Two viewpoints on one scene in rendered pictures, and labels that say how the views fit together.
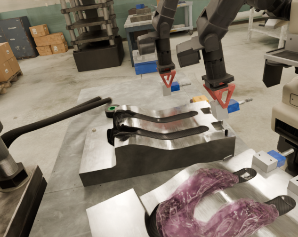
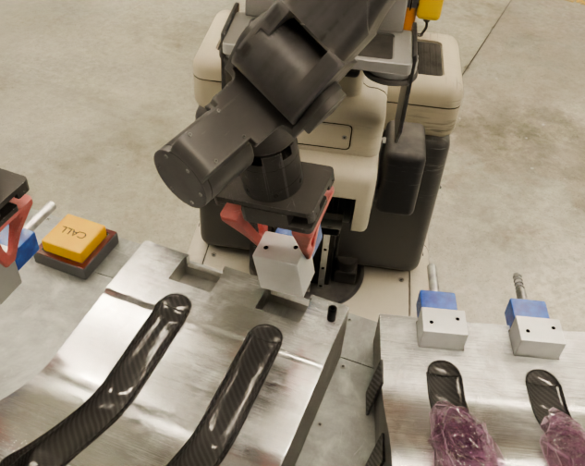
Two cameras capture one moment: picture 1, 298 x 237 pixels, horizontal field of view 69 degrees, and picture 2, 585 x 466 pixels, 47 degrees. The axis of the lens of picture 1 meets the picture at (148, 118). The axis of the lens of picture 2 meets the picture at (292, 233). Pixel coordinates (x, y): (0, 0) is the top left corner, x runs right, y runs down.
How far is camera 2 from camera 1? 49 cm
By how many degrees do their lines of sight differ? 55
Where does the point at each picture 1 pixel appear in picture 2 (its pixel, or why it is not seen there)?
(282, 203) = (541, 391)
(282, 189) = (515, 364)
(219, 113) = (303, 276)
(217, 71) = (296, 172)
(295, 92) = not seen: hidden behind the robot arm
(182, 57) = (216, 177)
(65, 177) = not seen: outside the picture
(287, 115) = not seen: hidden behind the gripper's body
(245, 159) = (403, 349)
